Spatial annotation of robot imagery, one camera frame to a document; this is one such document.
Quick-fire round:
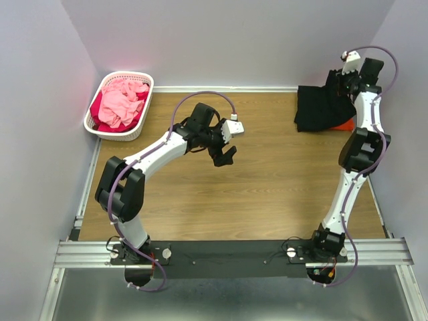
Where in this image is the black t shirt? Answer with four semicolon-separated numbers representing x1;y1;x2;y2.
294;70;356;132

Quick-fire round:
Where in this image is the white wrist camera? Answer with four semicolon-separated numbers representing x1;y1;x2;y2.
221;114;245;144
341;50;360;75

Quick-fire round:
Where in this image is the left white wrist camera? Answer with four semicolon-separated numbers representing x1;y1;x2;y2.
221;114;245;144

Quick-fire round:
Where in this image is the magenta t shirt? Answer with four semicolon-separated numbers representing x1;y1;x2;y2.
90;90;148;133

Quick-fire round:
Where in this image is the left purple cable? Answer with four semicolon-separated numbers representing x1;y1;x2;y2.
108;90;239;292

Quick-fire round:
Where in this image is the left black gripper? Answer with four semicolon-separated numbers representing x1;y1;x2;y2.
200;119;237;167

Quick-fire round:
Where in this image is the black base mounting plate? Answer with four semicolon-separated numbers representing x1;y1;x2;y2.
110;237;347;280

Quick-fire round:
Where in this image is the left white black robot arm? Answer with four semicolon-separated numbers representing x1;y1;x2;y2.
95;103;244;264

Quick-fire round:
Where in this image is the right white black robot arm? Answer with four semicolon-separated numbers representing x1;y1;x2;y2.
307;51;391;262

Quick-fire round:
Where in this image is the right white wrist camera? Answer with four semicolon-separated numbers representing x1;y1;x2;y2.
341;50;360;75

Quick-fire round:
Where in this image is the folded orange t shirt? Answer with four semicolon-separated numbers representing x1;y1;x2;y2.
330;117;354;132

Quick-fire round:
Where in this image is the white plastic laundry basket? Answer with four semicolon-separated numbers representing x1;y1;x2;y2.
84;71;154;141

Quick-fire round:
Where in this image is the light pink t shirt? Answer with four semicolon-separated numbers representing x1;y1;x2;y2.
98;78;150;131

